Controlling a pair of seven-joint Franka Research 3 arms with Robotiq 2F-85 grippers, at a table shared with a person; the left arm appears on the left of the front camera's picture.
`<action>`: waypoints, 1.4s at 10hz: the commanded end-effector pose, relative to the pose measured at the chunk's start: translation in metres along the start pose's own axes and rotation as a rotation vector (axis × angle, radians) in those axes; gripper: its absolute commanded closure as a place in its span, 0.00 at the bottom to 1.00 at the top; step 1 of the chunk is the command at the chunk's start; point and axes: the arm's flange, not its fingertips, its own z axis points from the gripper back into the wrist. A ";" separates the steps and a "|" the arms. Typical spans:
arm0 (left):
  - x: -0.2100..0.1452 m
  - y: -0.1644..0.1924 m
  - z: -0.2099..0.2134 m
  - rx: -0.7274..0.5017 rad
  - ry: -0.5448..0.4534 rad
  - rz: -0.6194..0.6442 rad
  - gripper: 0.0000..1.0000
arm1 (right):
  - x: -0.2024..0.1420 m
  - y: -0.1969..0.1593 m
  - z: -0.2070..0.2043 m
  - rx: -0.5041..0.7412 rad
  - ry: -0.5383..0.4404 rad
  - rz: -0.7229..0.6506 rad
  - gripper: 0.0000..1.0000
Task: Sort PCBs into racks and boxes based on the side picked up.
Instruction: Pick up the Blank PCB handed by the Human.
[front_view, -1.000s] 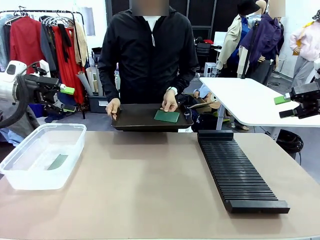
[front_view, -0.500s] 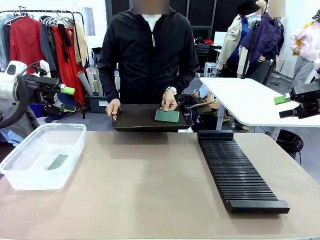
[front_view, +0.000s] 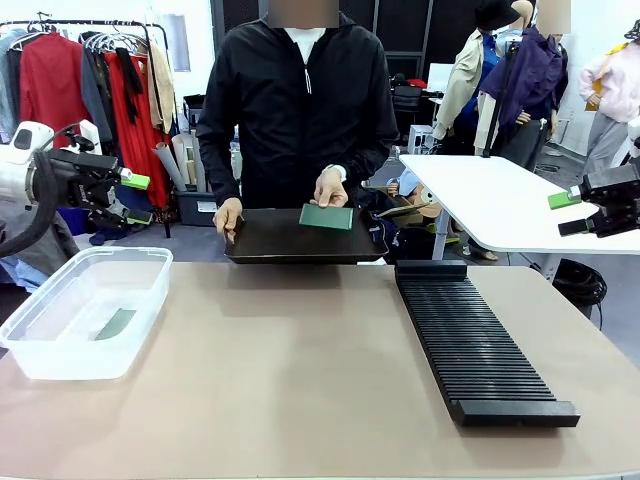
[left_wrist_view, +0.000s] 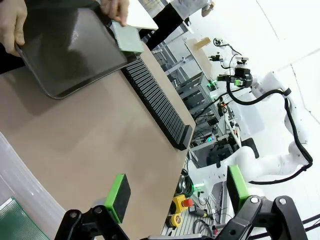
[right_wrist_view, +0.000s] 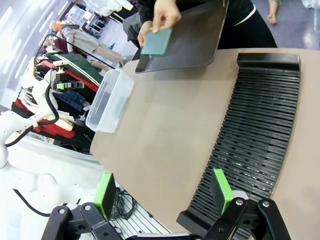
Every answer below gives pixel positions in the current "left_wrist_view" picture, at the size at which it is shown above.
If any small brown cardboard box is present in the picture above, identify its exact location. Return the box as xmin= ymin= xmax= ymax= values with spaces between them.
xmin=194 ymin=36 xmax=211 ymax=50

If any black rectangular tray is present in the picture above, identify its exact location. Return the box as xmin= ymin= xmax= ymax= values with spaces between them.
xmin=13 ymin=6 xmax=138 ymax=101

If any black slotted PCB rack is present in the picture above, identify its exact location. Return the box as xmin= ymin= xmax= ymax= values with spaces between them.
xmin=121 ymin=54 xmax=194 ymax=152

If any yellow emergency stop box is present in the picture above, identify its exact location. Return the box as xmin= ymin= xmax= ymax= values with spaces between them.
xmin=171 ymin=194 xmax=195 ymax=214

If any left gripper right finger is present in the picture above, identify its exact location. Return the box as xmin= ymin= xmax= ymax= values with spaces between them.
xmin=217 ymin=164 xmax=308 ymax=240

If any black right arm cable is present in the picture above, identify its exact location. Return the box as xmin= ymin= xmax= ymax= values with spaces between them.
xmin=226 ymin=81 xmax=314 ymax=186

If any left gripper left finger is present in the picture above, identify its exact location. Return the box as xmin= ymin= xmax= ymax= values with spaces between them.
xmin=54 ymin=173 xmax=132 ymax=240

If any person's right hand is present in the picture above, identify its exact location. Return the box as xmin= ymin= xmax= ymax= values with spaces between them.
xmin=0 ymin=0 xmax=29 ymax=57

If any green PCB board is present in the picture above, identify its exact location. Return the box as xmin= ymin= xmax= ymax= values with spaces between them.
xmin=0 ymin=196 xmax=50 ymax=240
xmin=110 ymin=20 xmax=146 ymax=54

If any clear plastic storage box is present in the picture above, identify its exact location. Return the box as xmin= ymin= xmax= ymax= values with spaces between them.
xmin=0 ymin=132 xmax=67 ymax=240

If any person's left hand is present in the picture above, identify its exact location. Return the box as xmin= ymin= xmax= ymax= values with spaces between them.
xmin=99 ymin=0 xmax=131 ymax=27

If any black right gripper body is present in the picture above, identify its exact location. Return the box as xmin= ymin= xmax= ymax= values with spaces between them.
xmin=234 ymin=66 xmax=254 ymax=88

